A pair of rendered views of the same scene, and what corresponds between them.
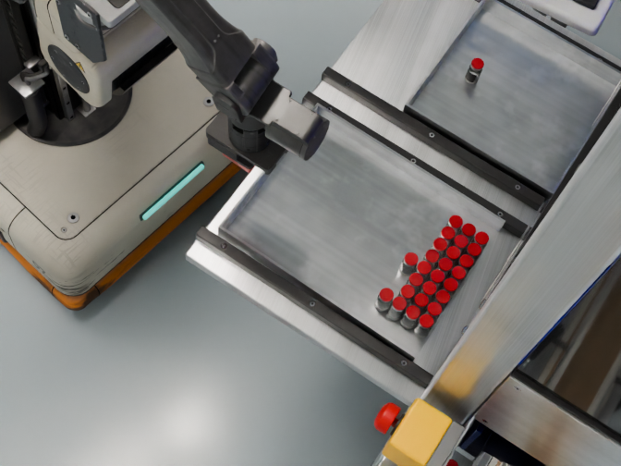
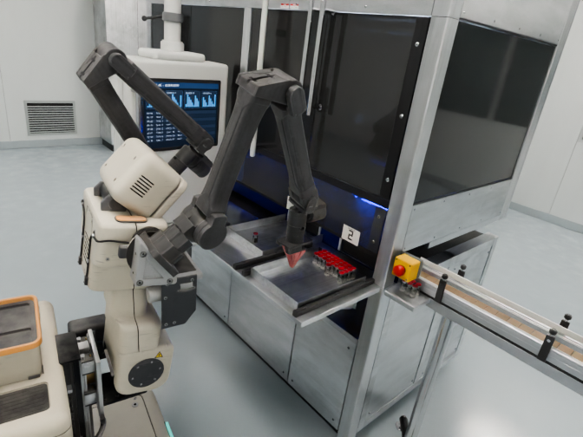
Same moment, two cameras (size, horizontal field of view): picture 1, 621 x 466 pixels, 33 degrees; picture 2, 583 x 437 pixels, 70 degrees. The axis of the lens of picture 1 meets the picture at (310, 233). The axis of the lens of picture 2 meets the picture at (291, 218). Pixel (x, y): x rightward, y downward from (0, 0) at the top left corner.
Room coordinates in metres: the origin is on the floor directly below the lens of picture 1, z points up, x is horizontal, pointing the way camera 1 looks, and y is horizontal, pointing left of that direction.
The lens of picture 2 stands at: (0.20, 1.20, 1.68)
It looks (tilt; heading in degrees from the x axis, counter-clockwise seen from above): 23 degrees down; 293
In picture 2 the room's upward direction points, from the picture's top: 7 degrees clockwise
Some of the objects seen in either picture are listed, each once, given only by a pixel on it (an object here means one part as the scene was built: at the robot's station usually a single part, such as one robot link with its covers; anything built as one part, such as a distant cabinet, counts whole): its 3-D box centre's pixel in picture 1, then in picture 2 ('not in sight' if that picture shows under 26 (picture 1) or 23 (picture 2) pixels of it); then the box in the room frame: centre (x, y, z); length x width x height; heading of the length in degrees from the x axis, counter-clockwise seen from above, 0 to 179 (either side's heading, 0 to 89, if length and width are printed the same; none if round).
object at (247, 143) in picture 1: (250, 126); (295, 234); (0.65, 0.10, 1.13); 0.10 x 0.07 x 0.07; 66
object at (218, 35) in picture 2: not in sight; (213, 69); (1.56, -0.69, 1.50); 0.49 x 0.01 x 0.59; 157
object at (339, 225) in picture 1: (362, 228); (308, 276); (0.65, -0.07, 0.90); 0.34 x 0.26 x 0.04; 67
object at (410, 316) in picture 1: (438, 275); (333, 265); (0.60, -0.20, 0.90); 0.18 x 0.02 x 0.05; 157
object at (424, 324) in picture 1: (451, 284); (337, 264); (0.59, -0.22, 0.90); 0.18 x 0.02 x 0.05; 157
